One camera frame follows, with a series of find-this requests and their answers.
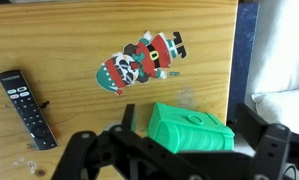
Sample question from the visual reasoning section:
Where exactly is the blue rug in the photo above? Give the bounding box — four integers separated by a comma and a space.
226, 3, 260, 123

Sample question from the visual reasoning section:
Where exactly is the black tv remote control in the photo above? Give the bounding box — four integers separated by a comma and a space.
0, 69, 59, 152

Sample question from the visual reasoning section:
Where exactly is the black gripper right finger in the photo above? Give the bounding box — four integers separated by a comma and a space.
234, 103, 292, 180

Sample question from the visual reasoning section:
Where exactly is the white sofa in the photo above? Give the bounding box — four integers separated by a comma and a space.
244, 0, 299, 136

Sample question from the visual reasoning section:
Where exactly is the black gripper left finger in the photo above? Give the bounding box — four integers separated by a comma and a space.
50, 103, 190, 180

